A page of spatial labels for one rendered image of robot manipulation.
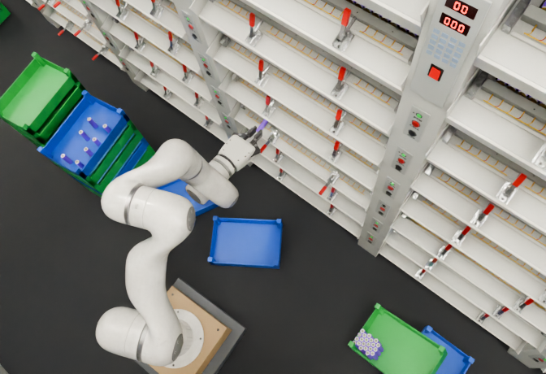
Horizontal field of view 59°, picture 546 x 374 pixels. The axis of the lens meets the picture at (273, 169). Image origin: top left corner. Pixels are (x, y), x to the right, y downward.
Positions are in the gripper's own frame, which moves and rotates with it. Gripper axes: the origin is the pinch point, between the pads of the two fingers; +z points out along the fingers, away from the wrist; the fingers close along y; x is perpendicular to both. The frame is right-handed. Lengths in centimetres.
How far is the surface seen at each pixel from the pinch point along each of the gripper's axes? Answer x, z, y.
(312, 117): 30.3, -1.3, 22.4
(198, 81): -6.3, 8.3, -35.5
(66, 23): -45, 15, -143
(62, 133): -22, -37, -70
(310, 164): -7.4, 5.9, 20.5
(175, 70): -6.9, 7.3, -46.9
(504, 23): 92, -10, 57
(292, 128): 11.7, 2.9, 13.3
